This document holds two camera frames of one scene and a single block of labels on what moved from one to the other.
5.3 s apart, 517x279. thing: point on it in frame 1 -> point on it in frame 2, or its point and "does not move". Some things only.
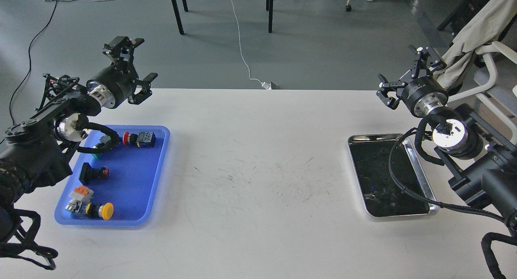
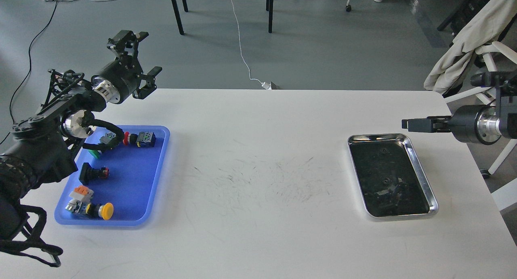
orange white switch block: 82,192 does not move
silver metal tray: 380,196 does not move
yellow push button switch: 104,210 does not move
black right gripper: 421,95 -> 476,123
